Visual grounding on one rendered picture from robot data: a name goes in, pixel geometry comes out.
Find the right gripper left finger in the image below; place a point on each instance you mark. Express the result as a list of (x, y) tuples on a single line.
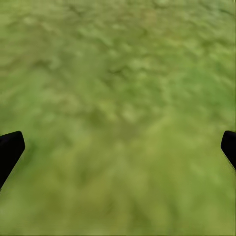
[(12, 146)]

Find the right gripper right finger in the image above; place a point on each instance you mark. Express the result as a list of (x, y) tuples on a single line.
[(228, 145)]

